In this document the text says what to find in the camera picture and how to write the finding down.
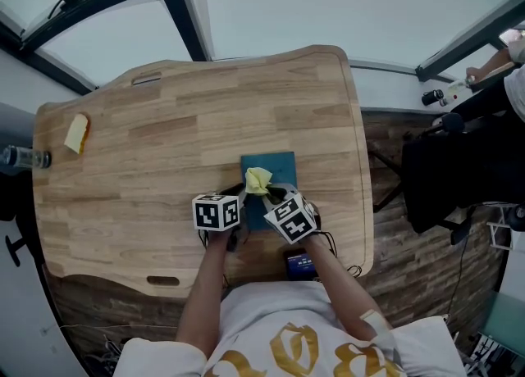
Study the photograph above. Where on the yellow cleaning cloth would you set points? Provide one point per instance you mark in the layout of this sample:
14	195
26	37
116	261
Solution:
257	180

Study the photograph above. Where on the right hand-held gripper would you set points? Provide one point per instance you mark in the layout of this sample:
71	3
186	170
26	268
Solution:
293	219

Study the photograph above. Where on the person's right forearm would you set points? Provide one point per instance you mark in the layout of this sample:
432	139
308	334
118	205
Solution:
340	285

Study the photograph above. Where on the black thermos flask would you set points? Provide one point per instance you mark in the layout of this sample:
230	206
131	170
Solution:
432	97

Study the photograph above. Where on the small white red-capped bottle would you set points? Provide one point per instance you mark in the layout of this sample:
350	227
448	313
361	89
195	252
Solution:
448	100

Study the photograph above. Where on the person's white gold-print shirt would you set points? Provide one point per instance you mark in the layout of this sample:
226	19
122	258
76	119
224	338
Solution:
275	314

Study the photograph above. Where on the large black framed window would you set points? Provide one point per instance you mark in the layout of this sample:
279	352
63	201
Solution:
110	39

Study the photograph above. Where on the small black screen device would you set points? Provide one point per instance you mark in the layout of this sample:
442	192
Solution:
300	265

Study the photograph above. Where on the clear plastic bottle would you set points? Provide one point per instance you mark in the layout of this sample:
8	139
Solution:
22	157

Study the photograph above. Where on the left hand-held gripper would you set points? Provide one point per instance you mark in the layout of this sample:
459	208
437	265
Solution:
213	213

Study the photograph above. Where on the black padded chair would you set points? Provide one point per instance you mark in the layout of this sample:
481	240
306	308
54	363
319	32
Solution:
12	199

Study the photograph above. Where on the person's left forearm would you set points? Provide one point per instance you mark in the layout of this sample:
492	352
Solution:
203	297

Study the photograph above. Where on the yellow and orange sponge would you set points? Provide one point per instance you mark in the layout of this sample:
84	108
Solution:
76	133

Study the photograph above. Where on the white metal rack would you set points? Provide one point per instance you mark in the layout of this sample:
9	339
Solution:
502	228

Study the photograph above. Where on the small open black framed window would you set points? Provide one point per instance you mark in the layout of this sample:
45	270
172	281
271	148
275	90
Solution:
471	51

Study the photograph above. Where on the black mesh office chair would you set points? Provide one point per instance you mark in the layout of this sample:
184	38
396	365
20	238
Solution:
447	170

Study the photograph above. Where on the teal notebook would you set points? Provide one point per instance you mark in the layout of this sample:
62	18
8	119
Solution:
283	162

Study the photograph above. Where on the pale teal box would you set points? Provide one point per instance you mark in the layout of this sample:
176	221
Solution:
504	318

